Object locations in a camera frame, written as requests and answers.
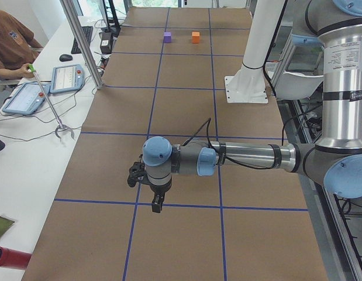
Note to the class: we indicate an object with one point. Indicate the purple foam block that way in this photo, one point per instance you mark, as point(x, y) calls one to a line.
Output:
point(167, 37)

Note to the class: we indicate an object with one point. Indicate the black monitor stand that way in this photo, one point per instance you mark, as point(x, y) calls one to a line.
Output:
point(111, 19)

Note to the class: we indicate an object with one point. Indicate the aluminium frame post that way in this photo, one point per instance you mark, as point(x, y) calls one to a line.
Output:
point(72, 17)

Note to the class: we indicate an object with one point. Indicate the far blue teach pendant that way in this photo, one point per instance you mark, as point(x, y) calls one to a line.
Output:
point(67, 78)

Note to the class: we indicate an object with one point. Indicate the black power adapter box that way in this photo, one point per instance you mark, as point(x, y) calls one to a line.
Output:
point(106, 43)

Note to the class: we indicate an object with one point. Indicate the metal reacher grabber tool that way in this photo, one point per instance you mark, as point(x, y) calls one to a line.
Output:
point(60, 127)

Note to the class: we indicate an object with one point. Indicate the blue teach pendant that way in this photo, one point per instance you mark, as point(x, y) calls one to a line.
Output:
point(27, 99)
point(67, 78)

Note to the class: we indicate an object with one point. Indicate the black computer mouse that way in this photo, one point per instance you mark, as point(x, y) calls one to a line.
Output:
point(65, 57)

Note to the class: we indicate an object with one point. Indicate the person in brown shirt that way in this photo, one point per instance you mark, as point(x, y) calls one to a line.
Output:
point(18, 48)

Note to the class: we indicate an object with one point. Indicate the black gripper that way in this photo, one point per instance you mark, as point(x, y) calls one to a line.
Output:
point(159, 191)

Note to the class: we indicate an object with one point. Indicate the white camera pedestal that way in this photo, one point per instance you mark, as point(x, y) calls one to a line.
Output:
point(248, 84)

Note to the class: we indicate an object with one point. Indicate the orange foam block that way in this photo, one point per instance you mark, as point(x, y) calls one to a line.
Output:
point(195, 37)

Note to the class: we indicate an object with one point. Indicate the red cylinder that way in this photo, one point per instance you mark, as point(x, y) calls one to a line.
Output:
point(13, 259)

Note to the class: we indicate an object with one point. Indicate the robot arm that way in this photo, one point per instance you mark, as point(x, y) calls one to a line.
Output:
point(334, 161)

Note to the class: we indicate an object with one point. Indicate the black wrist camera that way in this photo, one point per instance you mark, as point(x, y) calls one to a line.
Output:
point(137, 174)

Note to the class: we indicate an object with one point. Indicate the green notebook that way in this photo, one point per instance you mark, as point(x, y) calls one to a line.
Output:
point(5, 224)

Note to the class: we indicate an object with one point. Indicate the near blue teach pendant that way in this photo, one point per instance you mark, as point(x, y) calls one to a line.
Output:
point(27, 99)

